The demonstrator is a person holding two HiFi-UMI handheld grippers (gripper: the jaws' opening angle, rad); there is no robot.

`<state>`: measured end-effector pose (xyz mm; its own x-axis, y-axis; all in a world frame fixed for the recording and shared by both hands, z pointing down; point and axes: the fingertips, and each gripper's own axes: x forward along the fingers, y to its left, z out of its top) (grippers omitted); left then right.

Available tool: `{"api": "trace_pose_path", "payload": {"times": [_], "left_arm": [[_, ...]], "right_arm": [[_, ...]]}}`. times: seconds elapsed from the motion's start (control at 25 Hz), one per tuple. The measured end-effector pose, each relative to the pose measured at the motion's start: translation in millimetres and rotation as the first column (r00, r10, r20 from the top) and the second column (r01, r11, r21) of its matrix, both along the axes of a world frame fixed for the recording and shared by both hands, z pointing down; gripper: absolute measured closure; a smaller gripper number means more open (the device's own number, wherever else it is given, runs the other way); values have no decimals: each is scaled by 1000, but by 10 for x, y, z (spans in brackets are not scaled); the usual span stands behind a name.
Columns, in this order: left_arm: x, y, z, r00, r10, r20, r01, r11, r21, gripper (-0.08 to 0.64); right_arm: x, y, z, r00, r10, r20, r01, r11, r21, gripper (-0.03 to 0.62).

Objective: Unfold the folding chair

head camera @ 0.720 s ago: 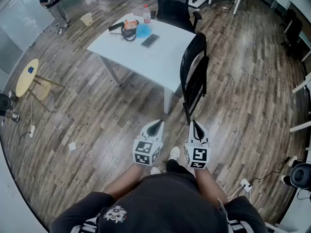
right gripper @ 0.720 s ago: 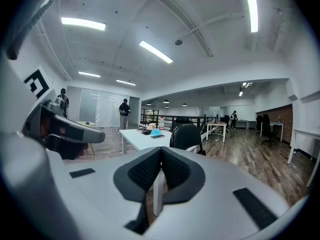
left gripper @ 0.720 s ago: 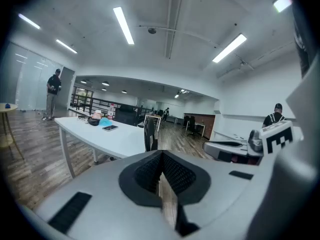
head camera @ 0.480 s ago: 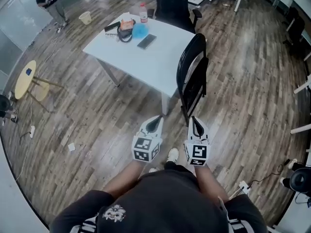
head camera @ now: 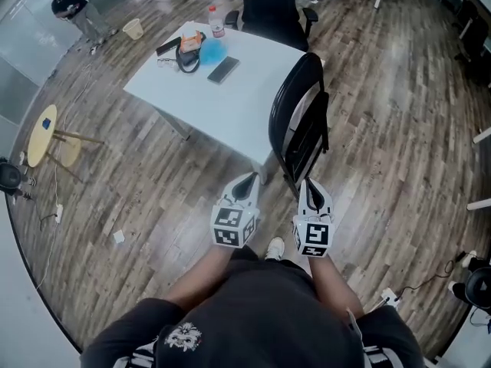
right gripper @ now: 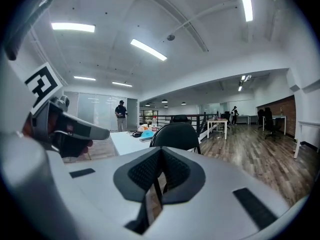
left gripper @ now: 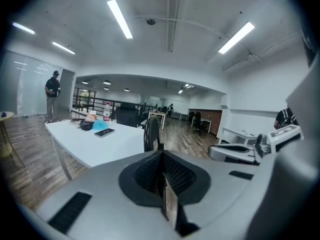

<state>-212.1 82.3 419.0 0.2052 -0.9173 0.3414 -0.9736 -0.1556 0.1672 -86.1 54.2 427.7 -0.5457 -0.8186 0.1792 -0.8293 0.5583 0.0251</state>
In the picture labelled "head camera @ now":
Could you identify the person's black clothing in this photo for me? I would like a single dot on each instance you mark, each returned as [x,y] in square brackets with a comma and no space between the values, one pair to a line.
[261,316]

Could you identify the black flat case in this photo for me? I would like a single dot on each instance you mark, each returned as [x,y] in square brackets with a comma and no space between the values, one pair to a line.
[168,46]

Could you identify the black headphones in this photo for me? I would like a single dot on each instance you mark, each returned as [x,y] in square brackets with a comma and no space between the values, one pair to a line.
[187,63]

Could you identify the black folding chair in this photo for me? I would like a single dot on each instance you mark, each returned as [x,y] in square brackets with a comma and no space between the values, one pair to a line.
[297,102]

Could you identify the blue round fan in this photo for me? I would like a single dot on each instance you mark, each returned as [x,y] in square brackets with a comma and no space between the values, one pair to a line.
[215,51]

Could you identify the round yellow wooden table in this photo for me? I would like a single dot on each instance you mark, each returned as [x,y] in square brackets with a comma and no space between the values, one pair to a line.
[42,136]

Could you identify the clear bottle with red cap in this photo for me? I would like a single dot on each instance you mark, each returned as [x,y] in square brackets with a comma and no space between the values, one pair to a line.
[216,23]

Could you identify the eyeglasses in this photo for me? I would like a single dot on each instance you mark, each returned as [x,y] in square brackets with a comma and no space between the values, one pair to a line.
[166,62]

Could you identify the person's right forearm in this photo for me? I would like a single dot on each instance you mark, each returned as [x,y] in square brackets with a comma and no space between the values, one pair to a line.
[333,286]

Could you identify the white power strip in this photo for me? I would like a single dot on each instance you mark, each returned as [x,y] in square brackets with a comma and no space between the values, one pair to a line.
[390,296]
[59,213]

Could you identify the black office chair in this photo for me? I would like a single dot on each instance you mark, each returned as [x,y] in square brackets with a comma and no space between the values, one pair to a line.
[472,37]
[268,10]

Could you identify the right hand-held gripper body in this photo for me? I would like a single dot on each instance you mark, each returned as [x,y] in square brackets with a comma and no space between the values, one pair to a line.
[314,236]

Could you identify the person's left forearm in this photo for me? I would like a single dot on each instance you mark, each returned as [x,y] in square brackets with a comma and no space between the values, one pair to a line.
[199,278]

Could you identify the white table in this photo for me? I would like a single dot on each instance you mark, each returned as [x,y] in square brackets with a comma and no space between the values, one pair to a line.
[234,106]

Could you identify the beige waste basket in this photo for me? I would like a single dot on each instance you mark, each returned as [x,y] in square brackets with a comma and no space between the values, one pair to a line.
[133,29]

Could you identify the white paper scrap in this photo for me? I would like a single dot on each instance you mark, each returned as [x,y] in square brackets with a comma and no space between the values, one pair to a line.
[119,236]

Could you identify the small blue box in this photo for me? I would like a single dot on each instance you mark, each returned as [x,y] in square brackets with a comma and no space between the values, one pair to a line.
[47,123]

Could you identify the black smartphone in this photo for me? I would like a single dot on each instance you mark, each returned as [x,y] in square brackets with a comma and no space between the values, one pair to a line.
[223,69]

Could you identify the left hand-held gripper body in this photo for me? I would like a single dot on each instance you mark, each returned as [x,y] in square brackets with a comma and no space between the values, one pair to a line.
[234,226]

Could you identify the person's white shoe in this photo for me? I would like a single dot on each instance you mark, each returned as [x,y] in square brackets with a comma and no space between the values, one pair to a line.
[275,248]

